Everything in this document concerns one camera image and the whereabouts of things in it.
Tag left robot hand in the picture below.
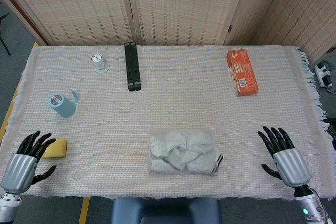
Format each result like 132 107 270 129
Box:
0 131 57 195

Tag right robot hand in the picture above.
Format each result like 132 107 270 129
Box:
257 125 312 188

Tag clear plastic bag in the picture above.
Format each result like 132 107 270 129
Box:
148 126 224 175

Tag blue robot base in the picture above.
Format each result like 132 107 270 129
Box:
110 196 223 224

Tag white clothes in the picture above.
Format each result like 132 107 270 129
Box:
149 129 224 174

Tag yellow sponge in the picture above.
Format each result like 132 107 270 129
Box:
41 138 68 159

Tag light blue plastic mug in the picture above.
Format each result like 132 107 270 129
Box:
48 88 79 118

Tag white power strip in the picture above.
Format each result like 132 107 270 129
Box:
314 61 334 88

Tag orange cardboard box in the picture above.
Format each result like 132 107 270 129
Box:
226 48 259 97

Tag white paper cup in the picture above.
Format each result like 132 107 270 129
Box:
90 52 110 74

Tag woven pinkish tablecloth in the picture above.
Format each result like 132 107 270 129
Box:
0 43 336 201

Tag black folding stand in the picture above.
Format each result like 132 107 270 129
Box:
123 41 142 92

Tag woven folding screen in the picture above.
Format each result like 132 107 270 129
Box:
0 0 336 63

